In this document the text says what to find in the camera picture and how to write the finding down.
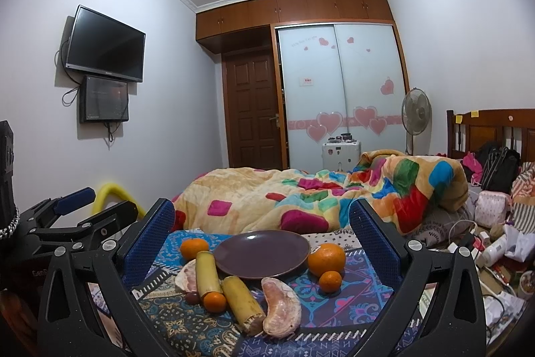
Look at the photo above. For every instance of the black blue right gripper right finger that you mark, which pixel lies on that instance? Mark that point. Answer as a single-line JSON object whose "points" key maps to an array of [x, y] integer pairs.
{"points": [[454, 324]]}

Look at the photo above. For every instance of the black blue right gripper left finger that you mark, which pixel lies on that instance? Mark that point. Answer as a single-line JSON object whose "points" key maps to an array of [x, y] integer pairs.
{"points": [[87, 307]]}

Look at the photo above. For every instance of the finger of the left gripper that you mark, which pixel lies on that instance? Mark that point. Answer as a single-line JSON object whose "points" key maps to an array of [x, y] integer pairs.
{"points": [[87, 234], [67, 204]]}

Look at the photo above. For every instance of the pomelo segment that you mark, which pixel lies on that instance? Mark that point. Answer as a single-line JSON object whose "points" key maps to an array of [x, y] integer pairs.
{"points": [[185, 280], [283, 308]]}

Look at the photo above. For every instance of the medium orange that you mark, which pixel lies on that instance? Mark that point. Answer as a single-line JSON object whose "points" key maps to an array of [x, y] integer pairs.
{"points": [[190, 247]]}

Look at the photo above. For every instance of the yellow sugarcane piece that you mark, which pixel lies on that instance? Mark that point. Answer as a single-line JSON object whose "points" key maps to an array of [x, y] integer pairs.
{"points": [[207, 278], [245, 308]]}

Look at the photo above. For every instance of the small orange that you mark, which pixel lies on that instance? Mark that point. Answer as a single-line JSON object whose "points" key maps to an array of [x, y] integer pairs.
{"points": [[330, 282], [214, 302]]}

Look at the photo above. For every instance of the large orange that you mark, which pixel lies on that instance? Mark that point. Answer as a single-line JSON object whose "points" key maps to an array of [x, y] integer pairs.
{"points": [[325, 258]]}

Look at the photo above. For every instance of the pomelo segment front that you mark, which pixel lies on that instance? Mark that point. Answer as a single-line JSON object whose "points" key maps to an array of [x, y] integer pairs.
{"points": [[283, 308]]}

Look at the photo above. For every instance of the yellow foam tube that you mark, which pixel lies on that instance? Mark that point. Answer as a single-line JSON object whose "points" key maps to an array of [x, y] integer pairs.
{"points": [[115, 191]]}

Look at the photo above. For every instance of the dark red grape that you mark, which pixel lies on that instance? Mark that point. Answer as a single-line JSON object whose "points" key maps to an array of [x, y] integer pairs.
{"points": [[192, 298]]}

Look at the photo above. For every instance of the pink quilted bag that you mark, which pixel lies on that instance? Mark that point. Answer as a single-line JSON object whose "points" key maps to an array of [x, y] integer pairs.
{"points": [[491, 208]]}

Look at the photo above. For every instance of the patterned blue purple cloth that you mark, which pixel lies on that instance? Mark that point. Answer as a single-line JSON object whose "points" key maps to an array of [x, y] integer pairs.
{"points": [[331, 324]]}

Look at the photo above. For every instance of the colourful patchwork quilt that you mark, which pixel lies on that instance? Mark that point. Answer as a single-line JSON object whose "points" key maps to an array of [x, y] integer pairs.
{"points": [[401, 189]]}

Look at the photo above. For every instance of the dark purple round plate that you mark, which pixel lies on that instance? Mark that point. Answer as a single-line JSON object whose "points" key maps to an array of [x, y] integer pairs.
{"points": [[258, 254]]}

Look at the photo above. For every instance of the black backpack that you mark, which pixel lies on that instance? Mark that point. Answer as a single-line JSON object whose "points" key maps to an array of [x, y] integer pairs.
{"points": [[501, 166]]}

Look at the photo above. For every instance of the brown wooden door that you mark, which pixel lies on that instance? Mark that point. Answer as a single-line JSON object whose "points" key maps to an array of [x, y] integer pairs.
{"points": [[251, 110]]}

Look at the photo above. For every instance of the white appliance box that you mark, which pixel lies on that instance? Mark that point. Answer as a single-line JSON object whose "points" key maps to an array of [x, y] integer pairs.
{"points": [[341, 153]]}

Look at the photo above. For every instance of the wooden bed headboard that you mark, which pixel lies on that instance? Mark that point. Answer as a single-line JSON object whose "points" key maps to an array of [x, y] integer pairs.
{"points": [[512, 128]]}

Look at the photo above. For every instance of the standing electric fan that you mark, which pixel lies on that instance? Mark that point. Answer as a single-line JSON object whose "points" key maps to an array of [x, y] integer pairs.
{"points": [[416, 115]]}

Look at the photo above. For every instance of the white sliding wardrobe with hearts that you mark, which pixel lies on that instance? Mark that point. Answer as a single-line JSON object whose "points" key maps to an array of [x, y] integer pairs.
{"points": [[340, 78]]}

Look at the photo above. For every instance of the small wall mounted screen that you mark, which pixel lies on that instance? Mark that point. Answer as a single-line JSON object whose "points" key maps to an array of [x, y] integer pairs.
{"points": [[103, 100]]}

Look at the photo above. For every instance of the wall mounted black television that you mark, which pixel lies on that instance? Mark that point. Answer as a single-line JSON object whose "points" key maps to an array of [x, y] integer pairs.
{"points": [[101, 45]]}

